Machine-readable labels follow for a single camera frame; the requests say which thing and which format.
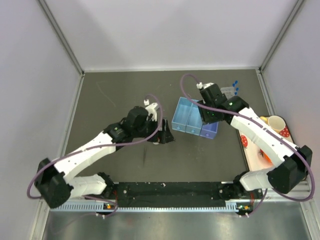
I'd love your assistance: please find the clear test tube rack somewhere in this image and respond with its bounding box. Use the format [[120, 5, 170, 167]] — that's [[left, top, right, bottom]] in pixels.
[[220, 86, 237, 99]]

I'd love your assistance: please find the purple drawer box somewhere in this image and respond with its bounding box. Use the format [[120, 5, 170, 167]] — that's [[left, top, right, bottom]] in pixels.
[[199, 122, 219, 140]]

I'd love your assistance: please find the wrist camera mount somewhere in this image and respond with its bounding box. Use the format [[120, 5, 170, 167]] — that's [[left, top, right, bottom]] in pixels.
[[143, 99, 163, 122], [196, 82, 214, 91]]

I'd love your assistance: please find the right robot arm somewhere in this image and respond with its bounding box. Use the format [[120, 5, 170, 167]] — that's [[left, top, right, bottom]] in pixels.
[[196, 83, 313, 198]]

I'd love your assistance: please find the grey slotted cable duct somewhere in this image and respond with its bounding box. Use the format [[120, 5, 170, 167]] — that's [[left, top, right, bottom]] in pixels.
[[51, 200, 249, 213]]

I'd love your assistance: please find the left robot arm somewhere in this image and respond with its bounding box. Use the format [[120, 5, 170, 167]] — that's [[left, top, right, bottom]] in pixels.
[[34, 103, 174, 209]]

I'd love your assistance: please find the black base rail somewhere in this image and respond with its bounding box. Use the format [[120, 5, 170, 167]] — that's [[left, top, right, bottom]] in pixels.
[[102, 182, 263, 208]]

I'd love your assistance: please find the light blue drawer box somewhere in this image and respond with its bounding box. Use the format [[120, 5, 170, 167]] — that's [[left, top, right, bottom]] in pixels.
[[171, 97, 192, 132]]

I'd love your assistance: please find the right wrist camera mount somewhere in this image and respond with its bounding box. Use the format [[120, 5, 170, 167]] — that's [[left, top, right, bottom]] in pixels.
[[196, 82, 214, 91]]

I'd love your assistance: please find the strawberry pattern tray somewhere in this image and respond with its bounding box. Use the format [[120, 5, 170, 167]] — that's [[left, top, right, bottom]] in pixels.
[[239, 123, 294, 171]]

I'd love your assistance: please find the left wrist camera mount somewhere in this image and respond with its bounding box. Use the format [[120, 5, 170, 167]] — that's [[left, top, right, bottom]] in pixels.
[[143, 99, 163, 122]]

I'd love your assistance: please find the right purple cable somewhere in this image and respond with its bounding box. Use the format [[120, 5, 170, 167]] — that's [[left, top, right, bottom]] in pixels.
[[180, 73, 315, 217]]

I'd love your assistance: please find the orange bowl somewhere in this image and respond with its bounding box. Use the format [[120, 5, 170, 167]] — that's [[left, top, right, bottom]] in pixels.
[[259, 149, 272, 164]]

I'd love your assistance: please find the yellow cup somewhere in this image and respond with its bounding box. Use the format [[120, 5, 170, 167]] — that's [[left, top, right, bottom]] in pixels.
[[259, 115, 286, 133]]

